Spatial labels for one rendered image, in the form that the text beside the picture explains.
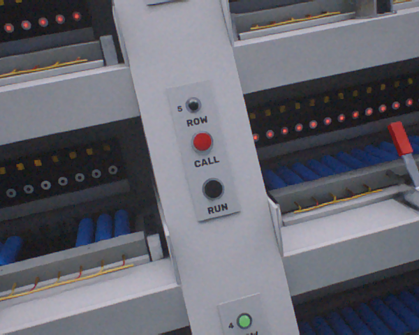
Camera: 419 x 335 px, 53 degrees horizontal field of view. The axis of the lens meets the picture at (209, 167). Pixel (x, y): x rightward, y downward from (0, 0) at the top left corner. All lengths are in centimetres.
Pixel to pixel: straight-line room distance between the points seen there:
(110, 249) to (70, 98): 15
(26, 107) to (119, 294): 18
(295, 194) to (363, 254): 9
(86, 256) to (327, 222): 24
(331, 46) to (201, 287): 26
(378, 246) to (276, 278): 11
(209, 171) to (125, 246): 12
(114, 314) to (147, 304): 3
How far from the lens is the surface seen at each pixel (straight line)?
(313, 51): 43
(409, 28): 48
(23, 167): 55
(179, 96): 38
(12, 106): 40
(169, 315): 40
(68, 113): 40
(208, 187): 37
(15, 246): 51
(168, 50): 39
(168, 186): 38
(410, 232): 46
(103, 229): 47
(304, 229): 44
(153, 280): 40
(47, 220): 54
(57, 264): 44
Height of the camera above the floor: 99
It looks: level
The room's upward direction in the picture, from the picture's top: 13 degrees counter-clockwise
